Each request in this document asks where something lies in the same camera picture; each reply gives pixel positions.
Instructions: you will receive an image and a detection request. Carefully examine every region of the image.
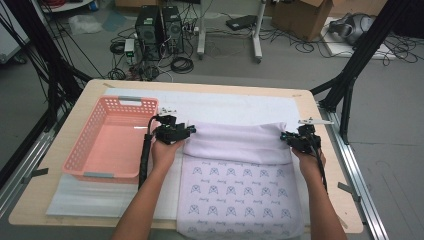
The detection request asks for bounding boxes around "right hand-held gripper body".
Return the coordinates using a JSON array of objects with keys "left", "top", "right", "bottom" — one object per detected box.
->
[{"left": 288, "top": 117, "right": 334, "bottom": 155}]

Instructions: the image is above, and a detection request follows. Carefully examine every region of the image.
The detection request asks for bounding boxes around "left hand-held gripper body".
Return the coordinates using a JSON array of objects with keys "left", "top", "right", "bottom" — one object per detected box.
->
[{"left": 153, "top": 107, "right": 188, "bottom": 146}]

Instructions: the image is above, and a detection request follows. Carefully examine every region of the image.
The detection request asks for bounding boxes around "pink plastic basket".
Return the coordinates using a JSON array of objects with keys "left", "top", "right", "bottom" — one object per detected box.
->
[{"left": 61, "top": 95, "right": 160, "bottom": 185}]

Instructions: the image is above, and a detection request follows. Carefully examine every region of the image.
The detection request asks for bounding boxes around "lilac printed towel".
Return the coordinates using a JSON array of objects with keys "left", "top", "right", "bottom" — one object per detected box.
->
[{"left": 175, "top": 121, "right": 305, "bottom": 240}]

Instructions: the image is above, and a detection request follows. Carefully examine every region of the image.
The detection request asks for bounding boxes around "person's left hand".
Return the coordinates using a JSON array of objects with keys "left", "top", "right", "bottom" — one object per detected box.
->
[{"left": 150, "top": 138, "right": 187, "bottom": 175}]

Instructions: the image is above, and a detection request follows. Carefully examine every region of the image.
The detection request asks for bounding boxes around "person's right hand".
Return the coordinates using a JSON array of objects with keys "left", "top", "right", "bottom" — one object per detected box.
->
[{"left": 291, "top": 148, "right": 328, "bottom": 183}]

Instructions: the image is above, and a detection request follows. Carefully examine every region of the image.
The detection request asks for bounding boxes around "white foam mat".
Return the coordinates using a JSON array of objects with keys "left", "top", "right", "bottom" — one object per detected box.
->
[{"left": 45, "top": 87, "right": 331, "bottom": 225}]

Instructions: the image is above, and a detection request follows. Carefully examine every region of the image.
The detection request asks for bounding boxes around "white rolling stand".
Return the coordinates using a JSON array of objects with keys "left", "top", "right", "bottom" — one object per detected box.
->
[{"left": 196, "top": 0, "right": 267, "bottom": 64}]

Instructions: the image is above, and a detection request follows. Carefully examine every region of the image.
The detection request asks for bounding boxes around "small white adapter box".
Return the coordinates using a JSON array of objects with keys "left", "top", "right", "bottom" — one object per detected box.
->
[{"left": 123, "top": 38, "right": 136, "bottom": 58}]

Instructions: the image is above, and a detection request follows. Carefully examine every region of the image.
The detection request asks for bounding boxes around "black computer tower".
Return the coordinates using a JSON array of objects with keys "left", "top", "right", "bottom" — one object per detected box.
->
[
  {"left": 134, "top": 4, "right": 164, "bottom": 62},
  {"left": 161, "top": 5, "right": 185, "bottom": 54}
]

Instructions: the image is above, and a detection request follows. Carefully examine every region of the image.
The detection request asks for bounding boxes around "white floor board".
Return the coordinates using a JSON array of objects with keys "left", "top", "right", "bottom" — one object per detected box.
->
[{"left": 321, "top": 16, "right": 398, "bottom": 60}]

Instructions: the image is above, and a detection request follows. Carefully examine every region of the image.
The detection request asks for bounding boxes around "open cardboard box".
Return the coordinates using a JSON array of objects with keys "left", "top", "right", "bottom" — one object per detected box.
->
[{"left": 270, "top": 0, "right": 334, "bottom": 42}]

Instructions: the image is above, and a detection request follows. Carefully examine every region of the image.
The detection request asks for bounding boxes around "black flat device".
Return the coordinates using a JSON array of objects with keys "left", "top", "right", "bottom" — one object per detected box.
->
[{"left": 225, "top": 14, "right": 258, "bottom": 32}]

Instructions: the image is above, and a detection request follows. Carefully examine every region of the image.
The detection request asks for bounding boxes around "grey plastic device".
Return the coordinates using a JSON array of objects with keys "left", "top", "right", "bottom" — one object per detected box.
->
[{"left": 328, "top": 12, "right": 376, "bottom": 46}]

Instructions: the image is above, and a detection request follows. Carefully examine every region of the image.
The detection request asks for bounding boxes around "clear plastic bag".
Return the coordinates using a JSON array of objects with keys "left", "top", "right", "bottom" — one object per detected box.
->
[{"left": 68, "top": 13, "right": 104, "bottom": 36}]

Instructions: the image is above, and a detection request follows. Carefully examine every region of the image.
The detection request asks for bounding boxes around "white round table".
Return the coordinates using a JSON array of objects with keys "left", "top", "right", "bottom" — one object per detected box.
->
[{"left": 39, "top": 0, "right": 94, "bottom": 14}]

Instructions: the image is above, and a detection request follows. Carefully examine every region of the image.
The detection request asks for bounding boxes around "white cabinet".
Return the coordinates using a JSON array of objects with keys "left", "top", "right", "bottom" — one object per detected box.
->
[{"left": 0, "top": 0, "right": 31, "bottom": 64}]

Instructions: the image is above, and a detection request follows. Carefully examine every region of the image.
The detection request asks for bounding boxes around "black sleeved gripper cable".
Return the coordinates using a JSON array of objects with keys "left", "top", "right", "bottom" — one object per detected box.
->
[
  {"left": 308, "top": 133, "right": 328, "bottom": 194},
  {"left": 138, "top": 114, "right": 161, "bottom": 189}
]

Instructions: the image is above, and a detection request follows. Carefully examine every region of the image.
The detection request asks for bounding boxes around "coil of black cable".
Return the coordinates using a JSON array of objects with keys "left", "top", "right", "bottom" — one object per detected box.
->
[{"left": 170, "top": 56, "right": 195, "bottom": 75}]

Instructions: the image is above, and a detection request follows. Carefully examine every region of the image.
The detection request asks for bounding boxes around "grey metal bracket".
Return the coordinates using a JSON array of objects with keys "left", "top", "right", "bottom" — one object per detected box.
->
[
  {"left": 21, "top": 167, "right": 50, "bottom": 185},
  {"left": 337, "top": 181, "right": 362, "bottom": 203}
]

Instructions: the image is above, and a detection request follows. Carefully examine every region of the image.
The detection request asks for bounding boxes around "aluminium rail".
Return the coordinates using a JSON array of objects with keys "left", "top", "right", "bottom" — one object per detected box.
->
[
  {"left": 0, "top": 109, "right": 71, "bottom": 218},
  {"left": 318, "top": 103, "right": 389, "bottom": 240}
]

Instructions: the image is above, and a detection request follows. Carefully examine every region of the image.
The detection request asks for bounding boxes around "black metal frame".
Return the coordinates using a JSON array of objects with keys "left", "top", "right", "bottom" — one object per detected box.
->
[
  {"left": 0, "top": 0, "right": 94, "bottom": 189},
  {"left": 309, "top": 0, "right": 414, "bottom": 145}
]

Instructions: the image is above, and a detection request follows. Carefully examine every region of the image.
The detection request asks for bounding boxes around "tangle of black cables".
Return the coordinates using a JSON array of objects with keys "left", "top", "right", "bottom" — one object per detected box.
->
[{"left": 383, "top": 34, "right": 419, "bottom": 66}]

